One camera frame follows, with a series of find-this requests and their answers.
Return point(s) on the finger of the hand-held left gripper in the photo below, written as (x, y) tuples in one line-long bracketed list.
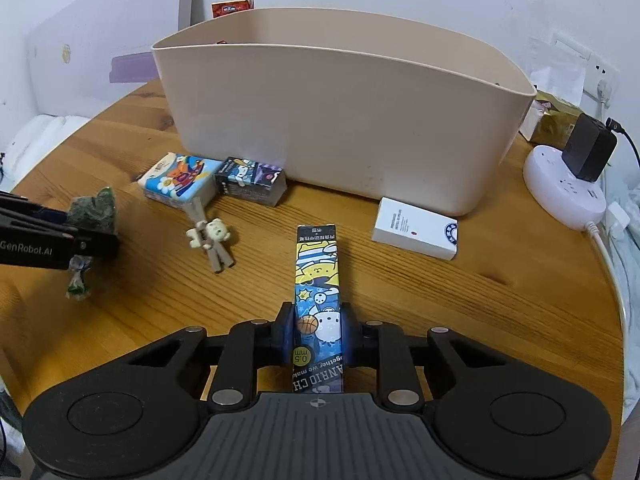
[(97, 246), (30, 210)]

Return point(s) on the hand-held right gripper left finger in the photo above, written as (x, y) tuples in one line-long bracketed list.
[(289, 336)]

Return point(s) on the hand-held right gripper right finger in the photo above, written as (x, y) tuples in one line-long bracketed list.
[(349, 336)]

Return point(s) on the green candy wrapper packet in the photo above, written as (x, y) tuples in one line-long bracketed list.
[(97, 210)]

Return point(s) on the long cartoon print pen box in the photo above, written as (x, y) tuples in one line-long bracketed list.
[(317, 270)]

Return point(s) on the beige plastic storage bin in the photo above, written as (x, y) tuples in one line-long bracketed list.
[(325, 125)]

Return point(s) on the white bedding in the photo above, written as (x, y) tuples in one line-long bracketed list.
[(40, 140)]

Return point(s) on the cartoon print tissue pack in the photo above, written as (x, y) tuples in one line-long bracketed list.
[(177, 177)]

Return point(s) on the beige bear hair clip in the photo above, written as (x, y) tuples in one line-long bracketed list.
[(212, 232)]

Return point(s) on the white flat card box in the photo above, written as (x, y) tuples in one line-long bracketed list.
[(410, 227)]

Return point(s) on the small dark cartoon box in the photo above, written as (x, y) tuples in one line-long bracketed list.
[(250, 180)]

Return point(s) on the purple flat object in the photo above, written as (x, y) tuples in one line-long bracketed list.
[(132, 67)]

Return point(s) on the white round power strip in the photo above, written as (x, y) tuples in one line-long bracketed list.
[(550, 175)]

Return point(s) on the red and white small box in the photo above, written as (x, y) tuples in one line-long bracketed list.
[(230, 8)]

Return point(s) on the olive yellow packet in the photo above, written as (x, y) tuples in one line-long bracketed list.
[(555, 122)]

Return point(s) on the black power adapter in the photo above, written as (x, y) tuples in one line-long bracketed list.
[(587, 147)]

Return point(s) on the crinkled white plastic sheet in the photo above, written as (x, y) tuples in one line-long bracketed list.
[(555, 70)]

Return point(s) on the white wall socket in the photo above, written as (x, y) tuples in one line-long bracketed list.
[(600, 67)]

